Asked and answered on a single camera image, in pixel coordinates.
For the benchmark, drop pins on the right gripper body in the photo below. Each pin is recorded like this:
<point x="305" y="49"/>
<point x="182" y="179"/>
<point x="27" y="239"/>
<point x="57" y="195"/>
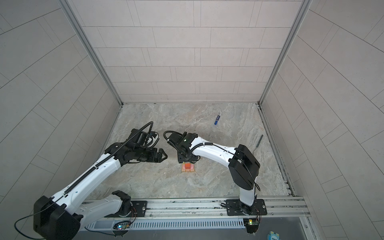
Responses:
<point x="181" y="157"/>

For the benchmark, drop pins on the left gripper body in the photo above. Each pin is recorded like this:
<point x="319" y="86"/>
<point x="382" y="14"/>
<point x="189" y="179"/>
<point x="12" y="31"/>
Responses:
<point x="146" y="154"/>

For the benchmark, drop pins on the pink rectangular block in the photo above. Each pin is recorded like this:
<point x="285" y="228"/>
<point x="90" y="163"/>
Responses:
<point x="187" y="166"/>

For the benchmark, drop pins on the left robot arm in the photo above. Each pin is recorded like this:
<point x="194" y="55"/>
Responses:
<point x="61" y="216"/>

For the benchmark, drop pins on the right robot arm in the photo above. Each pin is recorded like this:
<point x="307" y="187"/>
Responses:
<point x="241" y="163"/>

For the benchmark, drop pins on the blue marker pen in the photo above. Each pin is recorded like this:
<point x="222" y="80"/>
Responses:
<point x="217" y="118"/>

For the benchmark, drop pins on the dark grey pen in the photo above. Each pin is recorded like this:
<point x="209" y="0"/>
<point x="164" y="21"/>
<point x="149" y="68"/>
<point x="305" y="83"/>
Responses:
<point x="259" y="141"/>

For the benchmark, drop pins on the left circuit board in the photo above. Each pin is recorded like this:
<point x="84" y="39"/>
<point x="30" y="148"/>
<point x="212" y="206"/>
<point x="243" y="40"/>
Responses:
<point x="122" y="226"/>

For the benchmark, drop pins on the circuit board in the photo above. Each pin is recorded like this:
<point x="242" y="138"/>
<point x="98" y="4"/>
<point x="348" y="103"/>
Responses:
<point x="122" y="226"/>
<point x="251" y="225"/>

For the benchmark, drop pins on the right circuit board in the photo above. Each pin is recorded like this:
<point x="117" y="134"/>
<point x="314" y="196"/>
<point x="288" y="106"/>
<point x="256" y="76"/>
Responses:
<point x="251" y="225"/>

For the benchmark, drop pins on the light blue object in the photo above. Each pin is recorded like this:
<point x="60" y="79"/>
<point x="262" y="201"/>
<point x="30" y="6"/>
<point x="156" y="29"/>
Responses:
<point x="273" y="236"/>

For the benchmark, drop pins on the aluminium mounting rail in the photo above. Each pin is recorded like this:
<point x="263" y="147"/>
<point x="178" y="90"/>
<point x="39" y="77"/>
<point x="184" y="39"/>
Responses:
<point x="189" y="208"/>

